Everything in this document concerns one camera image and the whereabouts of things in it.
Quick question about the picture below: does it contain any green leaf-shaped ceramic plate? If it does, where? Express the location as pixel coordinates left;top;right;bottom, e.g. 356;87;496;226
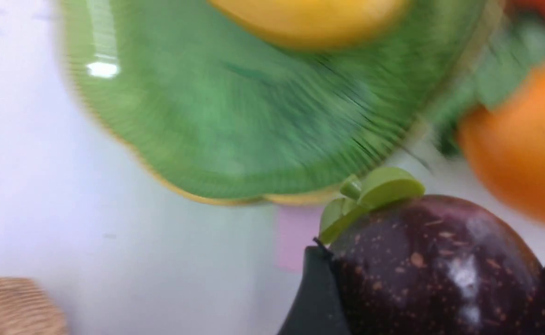
60;0;505;204

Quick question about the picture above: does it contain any woven wicker basket green lining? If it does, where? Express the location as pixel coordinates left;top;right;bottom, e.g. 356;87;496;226
0;276;70;335

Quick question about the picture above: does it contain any yellow orange toy mango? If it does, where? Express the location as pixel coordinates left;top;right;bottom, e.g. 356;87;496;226
457;67;545;223

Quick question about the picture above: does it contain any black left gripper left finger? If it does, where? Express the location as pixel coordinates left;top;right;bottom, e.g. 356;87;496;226
278;238;350;335

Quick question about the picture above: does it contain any yellow toy banana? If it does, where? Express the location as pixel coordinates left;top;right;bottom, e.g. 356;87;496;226
210;0;410;51

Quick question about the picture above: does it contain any pink foam cube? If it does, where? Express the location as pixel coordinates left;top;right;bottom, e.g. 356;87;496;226
275;206;323;272

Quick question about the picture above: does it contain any purple toy mangosteen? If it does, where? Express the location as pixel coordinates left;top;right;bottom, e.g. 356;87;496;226
319;166;545;335

